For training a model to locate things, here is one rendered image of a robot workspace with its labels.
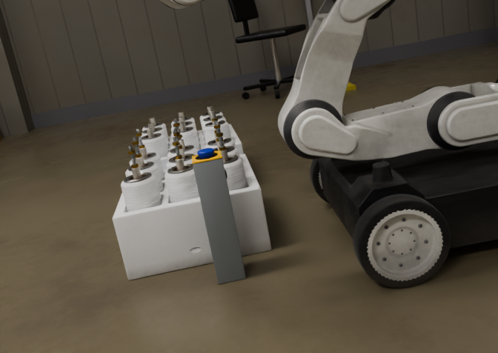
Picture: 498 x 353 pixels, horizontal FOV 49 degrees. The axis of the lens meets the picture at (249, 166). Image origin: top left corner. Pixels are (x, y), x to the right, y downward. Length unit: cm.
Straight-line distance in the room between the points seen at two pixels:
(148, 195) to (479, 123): 83
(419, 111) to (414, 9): 361
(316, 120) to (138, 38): 354
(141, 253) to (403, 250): 67
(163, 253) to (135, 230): 10
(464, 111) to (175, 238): 78
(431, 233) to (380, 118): 31
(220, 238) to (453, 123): 61
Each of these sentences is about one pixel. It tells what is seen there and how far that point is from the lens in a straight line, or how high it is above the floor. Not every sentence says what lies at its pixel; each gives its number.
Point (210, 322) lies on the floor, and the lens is 124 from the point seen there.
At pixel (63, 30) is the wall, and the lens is 482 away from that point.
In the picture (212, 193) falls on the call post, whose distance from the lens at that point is 129.
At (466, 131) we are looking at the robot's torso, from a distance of 139.
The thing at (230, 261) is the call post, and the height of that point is 5.
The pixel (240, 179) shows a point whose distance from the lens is 146.
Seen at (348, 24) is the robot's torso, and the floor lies 55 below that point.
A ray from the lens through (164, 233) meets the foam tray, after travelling 146.
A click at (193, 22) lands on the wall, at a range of 467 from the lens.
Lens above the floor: 62
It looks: 16 degrees down
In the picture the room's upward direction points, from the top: 11 degrees counter-clockwise
